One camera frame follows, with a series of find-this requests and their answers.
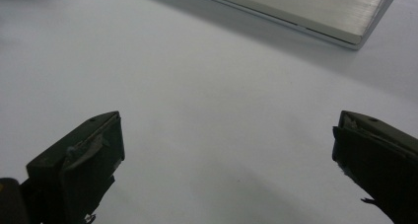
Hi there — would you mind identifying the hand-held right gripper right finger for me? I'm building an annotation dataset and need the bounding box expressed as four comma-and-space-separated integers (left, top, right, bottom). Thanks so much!
331, 110, 418, 224

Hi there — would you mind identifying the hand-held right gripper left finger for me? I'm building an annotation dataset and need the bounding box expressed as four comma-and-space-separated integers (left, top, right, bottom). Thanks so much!
20, 111, 126, 224

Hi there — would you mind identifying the brushed metal plate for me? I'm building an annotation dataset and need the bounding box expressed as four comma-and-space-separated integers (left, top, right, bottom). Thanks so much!
173, 0, 403, 51

